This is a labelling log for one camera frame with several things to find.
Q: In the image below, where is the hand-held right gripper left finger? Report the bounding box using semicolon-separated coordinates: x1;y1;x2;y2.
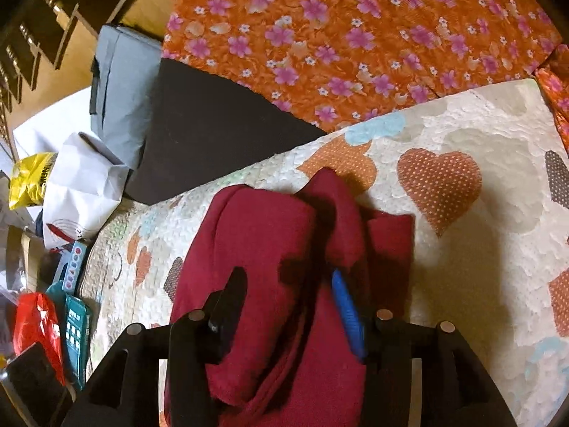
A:
60;267;249;427

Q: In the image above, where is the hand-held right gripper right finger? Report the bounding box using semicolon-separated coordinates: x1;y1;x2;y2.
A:
331;268;519;427

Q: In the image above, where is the maroon short-sleeved shirt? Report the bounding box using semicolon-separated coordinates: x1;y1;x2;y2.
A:
162;167;416;427

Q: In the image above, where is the quilted heart-print blanket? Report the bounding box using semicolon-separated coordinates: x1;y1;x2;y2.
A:
80;78;569;427

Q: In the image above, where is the teal box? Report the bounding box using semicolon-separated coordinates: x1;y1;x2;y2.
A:
47;282;92;388

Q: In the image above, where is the blue box with coloured dots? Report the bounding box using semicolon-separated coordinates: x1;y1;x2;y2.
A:
60;240;90;294

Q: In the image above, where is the dark brown sheet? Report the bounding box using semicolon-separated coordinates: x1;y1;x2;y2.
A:
124;58;330;207

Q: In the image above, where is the white paper bag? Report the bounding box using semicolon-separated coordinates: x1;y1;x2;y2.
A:
38;132;129;250

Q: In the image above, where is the red plastic bag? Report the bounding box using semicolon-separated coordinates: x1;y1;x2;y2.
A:
12;292;67;385

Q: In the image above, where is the black flat object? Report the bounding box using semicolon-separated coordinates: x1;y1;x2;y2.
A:
6;342;74;427

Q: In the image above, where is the yellow plastic bag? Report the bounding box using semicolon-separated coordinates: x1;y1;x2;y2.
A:
9;152;58;211

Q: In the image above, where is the grey fabric bag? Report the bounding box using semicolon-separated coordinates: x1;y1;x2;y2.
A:
89;24;163;170

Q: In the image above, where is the white sheet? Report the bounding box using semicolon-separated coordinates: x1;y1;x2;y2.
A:
13;86;105;161

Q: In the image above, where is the orange floral blanket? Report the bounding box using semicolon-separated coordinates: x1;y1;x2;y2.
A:
160;0;569;152

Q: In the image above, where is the wooden shelf unit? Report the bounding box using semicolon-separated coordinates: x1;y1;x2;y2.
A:
0;0;187;143

